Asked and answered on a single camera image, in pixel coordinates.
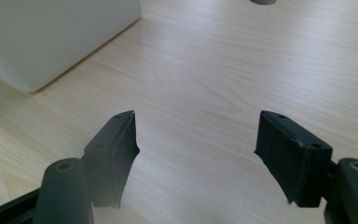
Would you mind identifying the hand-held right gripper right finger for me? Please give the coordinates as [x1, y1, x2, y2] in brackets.
[254, 109, 334, 208]

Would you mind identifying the white box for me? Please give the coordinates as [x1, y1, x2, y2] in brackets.
[0, 0, 143, 93]

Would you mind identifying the grey round object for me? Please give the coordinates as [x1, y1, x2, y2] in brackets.
[249, 0, 277, 6]

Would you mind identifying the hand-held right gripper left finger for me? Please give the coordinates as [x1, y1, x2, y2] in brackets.
[82, 109, 141, 209]

